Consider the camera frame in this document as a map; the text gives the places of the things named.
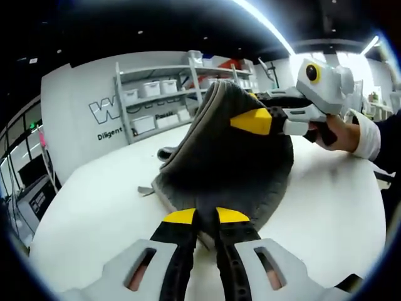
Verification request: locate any grey towel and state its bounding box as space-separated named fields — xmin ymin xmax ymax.
xmin=137 ymin=80 xmax=295 ymax=251

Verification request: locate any person's right hand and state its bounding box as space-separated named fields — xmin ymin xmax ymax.
xmin=308 ymin=114 xmax=361 ymax=154

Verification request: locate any short ceiling light strip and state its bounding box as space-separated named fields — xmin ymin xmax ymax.
xmin=362 ymin=34 xmax=380 ymax=55

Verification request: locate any long ceiling light strip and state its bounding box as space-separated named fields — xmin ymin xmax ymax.
xmin=232 ymin=0 xmax=297 ymax=58

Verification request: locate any grey metal shelf rack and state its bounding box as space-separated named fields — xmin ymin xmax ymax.
xmin=113 ymin=50 xmax=261 ymax=145

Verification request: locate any group of white storage bins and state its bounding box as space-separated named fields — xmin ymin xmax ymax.
xmin=122 ymin=51 xmax=257 ymax=135

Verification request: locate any pink tag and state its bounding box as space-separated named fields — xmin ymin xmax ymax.
xmin=36 ymin=124 xmax=49 ymax=149

